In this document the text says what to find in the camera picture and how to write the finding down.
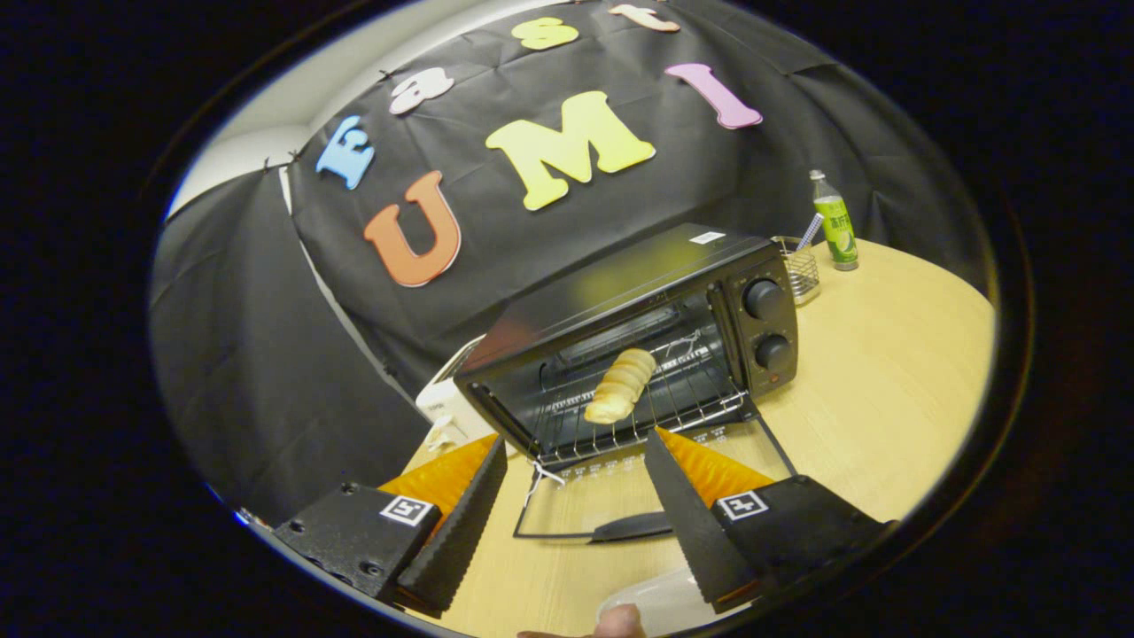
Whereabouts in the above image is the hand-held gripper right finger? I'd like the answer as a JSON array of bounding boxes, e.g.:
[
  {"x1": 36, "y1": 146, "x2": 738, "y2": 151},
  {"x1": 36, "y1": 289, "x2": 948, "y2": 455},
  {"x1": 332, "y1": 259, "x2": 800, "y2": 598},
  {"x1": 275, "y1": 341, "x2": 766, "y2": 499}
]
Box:
[{"x1": 643, "y1": 426, "x2": 892, "y2": 615}]

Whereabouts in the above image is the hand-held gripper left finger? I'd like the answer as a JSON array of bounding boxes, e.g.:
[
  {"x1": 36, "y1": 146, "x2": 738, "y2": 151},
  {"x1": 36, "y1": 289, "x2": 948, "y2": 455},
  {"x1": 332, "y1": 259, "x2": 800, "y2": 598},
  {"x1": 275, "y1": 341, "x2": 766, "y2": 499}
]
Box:
[{"x1": 273, "y1": 433, "x2": 509, "y2": 619}]

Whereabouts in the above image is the golden bread roll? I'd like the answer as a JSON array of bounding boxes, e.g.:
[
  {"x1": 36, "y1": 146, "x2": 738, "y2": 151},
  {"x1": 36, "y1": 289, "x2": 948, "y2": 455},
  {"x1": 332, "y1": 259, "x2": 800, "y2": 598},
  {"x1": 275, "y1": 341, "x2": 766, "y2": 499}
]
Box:
[{"x1": 584, "y1": 348, "x2": 657, "y2": 425}]

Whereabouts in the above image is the black toaster oven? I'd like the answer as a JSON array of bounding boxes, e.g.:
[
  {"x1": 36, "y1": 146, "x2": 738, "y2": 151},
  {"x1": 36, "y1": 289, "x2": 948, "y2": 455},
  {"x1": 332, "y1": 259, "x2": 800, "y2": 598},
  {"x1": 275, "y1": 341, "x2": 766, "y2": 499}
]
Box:
[{"x1": 454, "y1": 222, "x2": 800, "y2": 543}]

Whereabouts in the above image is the white pop-up toaster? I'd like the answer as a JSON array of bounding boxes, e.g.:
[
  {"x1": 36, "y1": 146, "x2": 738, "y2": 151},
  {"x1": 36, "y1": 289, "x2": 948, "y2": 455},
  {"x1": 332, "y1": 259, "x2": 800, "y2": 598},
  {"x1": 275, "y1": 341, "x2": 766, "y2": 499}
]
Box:
[{"x1": 416, "y1": 335, "x2": 497, "y2": 453}]

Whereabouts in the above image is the white plastic plate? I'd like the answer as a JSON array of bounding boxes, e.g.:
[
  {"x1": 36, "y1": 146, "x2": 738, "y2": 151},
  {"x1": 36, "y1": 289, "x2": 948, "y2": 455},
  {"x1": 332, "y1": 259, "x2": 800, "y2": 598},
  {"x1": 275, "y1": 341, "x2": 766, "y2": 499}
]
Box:
[{"x1": 598, "y1": 567, "x2": 710, "y2": 637}]

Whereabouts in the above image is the green drink bottle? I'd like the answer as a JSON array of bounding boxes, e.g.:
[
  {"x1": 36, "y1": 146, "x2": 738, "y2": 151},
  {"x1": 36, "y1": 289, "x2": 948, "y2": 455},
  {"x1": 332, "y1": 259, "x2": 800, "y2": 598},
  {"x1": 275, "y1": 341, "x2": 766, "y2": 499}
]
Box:
[{"x1": 810, "y1": 170, "x2": 859, "y2": 271}]

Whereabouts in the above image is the small wire basket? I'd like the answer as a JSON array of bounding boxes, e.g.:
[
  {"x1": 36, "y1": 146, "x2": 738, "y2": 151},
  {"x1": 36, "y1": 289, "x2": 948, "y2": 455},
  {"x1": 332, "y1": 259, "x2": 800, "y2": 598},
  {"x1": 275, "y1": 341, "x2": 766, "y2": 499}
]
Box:
[{"x1": 773, "y1": 236, "x2": 821, "y2": 306}]

